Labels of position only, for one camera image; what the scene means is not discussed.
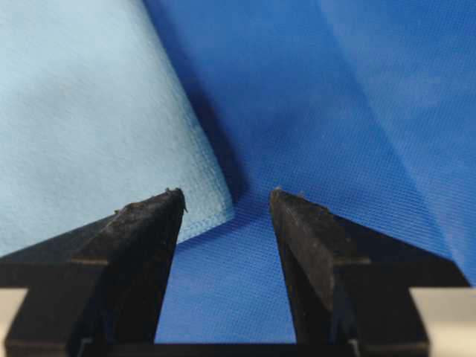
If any light blue towel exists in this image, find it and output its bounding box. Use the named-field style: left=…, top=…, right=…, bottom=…
left=1, top=1, right=234, bottom=254

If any dark blue table cloth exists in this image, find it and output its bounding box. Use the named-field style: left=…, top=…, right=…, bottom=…
left=146, top=1, right=475, bottom=343

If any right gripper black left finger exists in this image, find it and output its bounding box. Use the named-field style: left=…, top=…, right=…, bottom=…
left=1, top=189, right=186, bottom=356

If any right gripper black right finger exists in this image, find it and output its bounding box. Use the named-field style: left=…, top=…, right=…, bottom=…
left=269, top=189, right=471, bottom=356

